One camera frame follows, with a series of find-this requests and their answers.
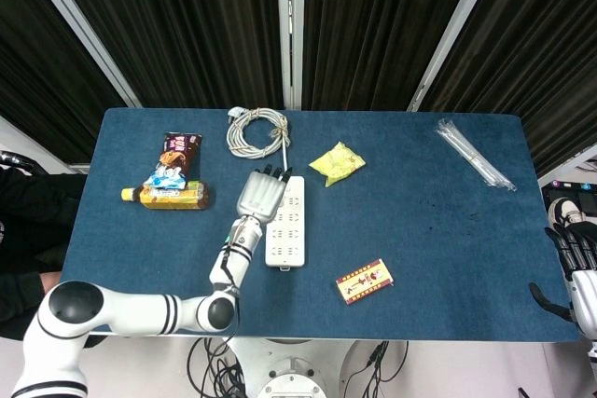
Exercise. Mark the brown chocolate snack wrapper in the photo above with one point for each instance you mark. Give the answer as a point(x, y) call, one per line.
point(183, 148)

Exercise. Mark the clear plastic straw bundle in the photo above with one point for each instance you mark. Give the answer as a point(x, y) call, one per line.
point(473, 153)

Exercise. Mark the yellow label tea bottle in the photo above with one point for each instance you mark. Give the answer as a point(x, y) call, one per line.
point(168, 199)

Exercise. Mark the white power strip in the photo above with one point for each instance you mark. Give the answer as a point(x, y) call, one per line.
point(291, 239)

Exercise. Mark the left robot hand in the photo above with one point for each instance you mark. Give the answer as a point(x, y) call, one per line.
point(259, 195)

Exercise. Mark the white frame post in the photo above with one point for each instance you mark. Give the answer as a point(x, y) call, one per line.
point(454, 30)
point(290, 30)
point(79, 30)

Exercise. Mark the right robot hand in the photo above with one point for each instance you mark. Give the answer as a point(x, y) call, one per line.
point(587, 295)

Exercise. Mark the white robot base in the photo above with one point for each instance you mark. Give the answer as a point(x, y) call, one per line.
point(291, 377)

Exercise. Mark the blue table mat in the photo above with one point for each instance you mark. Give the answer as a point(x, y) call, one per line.
point(420, 239)

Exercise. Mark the seated person in black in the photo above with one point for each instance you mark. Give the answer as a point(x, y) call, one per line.
point(28, 221)

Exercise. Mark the blue white snack packet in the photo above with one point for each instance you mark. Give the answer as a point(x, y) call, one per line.
point(165, 179)

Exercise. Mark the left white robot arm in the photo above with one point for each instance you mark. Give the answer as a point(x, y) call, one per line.
point(130, 311)

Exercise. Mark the white sneaker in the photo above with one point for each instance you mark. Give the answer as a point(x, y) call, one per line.
point(562, 211)

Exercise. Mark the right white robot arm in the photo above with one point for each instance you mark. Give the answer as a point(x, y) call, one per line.
point(593, 351)

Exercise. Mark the red yellow card box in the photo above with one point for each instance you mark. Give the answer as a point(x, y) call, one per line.
point(365, 281)

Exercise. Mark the yellow snack packet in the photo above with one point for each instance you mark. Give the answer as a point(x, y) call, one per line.
point(337, 162)

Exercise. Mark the black curtain panel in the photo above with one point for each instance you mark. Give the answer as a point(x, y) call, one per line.
point(42, 76)
point(382, 20)
point(186, 20)
point(545, 44)

